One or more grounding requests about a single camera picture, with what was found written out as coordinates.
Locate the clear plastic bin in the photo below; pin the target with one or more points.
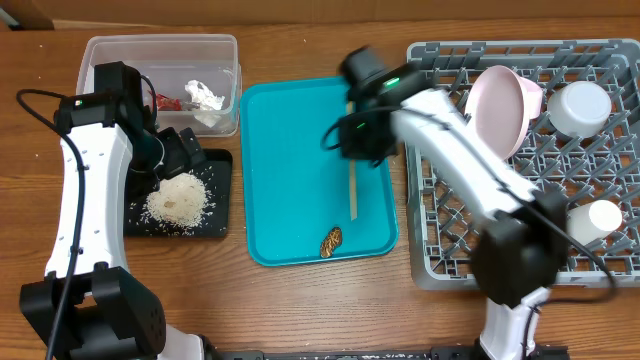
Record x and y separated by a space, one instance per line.
170 61

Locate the wooden chopstick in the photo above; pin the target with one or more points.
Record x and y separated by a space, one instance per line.
353 190
351 185

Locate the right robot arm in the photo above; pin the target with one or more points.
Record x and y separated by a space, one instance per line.
522 241

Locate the black tray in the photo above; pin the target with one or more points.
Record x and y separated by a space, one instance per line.
215 172

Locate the grey dishwasher rack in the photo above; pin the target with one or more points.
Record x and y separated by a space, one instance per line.
604 167

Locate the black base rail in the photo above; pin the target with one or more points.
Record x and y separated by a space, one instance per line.
458 352

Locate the brown food scrap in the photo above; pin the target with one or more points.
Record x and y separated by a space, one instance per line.
332 241

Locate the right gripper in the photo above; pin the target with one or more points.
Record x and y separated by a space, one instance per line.
349 151

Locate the grey-white bowl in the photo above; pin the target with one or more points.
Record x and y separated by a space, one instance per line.
580 109

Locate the rice pile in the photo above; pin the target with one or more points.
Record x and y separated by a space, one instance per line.
180 206

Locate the pink bowl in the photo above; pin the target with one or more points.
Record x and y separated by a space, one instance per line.
501 105

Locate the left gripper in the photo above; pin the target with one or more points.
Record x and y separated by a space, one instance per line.
180 157

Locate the red snack wrapper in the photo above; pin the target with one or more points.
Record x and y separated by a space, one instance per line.
164 103

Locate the teal plastic tray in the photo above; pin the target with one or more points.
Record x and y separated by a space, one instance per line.
295 192

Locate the white napkin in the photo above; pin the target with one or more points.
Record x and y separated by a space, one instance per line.
205 102

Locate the white cup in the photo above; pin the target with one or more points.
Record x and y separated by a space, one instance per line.
593 221

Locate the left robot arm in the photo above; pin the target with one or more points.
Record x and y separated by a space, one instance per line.
88 305

